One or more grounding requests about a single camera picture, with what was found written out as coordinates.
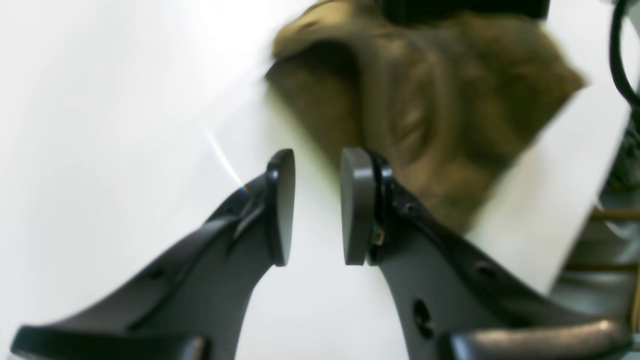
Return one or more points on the camouflage pattern T-shirt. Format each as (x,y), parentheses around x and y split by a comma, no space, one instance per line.
(451,104)

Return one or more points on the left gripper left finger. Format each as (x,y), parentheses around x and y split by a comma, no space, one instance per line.
(190,302)

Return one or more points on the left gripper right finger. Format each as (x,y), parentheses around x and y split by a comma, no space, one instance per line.
(453,300)

